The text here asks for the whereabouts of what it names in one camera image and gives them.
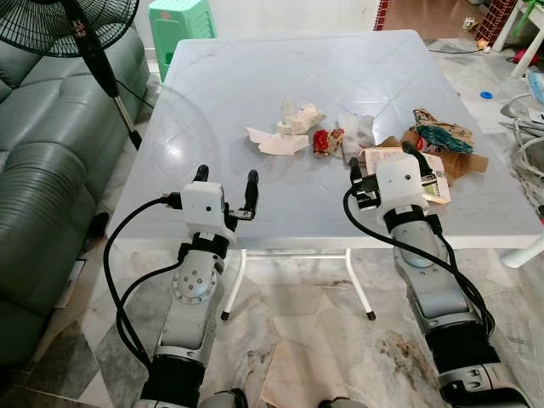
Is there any robot right leg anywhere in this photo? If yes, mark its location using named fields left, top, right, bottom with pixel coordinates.
left=319, top=396, right=368, bottom=408

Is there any green plastic stool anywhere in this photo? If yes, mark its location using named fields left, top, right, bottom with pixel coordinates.
left=149, top=0, right=218, bottom=83

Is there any crumpled white tissue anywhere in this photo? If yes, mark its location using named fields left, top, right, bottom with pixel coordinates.
left=338, top=113, right=377, bottom=159

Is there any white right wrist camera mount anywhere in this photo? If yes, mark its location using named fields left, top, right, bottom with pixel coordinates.
left=374, top=158, right=430, bottom=213

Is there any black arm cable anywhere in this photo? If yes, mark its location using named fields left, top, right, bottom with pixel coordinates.
left=343, top=187, right=496, bottom=341
left=103, top=194, right=184, bottom=375

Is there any white plastic chair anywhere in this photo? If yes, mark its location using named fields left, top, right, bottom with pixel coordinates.
left=493, top=0, right=544, bottom=79

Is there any green brown crumpled wrapper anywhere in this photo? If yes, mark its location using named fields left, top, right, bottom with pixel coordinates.
left=412, top=108, right=475, bottom=156

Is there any white floor cable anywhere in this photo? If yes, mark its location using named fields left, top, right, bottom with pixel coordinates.
left=500, top=92, right=544, bottom=175

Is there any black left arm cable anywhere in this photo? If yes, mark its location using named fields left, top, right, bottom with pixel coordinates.
left=103, top=194, right=184, bottom=375

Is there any colourful baby bouncer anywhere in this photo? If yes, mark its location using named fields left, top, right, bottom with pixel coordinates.
left=525, top=68, right=544, bottom=116

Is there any grey-green leather sofa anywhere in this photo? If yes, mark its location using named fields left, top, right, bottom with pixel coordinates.
left=0, top=24, right=152, bottom=371

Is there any black standing fan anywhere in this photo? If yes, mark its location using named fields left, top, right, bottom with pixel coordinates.
left=0, top=0, right=144, bottom=152

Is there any crumpled cream paper wad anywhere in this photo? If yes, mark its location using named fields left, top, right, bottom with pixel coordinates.
left=278, top=98, right=326, bottom=137

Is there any white plastic pipe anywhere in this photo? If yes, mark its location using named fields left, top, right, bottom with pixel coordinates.
left=501, top=236, right=544, bottom=269

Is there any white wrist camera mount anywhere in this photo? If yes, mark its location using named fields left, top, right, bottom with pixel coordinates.
left=177, top=183, right=237, bottom=235
left=374, top=158, right=430, bottom=213

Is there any crumpled red wrapper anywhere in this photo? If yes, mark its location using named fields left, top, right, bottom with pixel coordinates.
left=311, top=127, right=346, bottom=157

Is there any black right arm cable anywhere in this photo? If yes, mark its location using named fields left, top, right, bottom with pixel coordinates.
left=343, top=187, right=496, bottom=341

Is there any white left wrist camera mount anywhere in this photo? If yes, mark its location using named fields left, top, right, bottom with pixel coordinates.
left=177, top=183, right=237, bottom=235

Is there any white green carton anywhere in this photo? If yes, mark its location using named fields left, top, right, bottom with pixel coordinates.
left=360, top=146, right=452, bottom=206

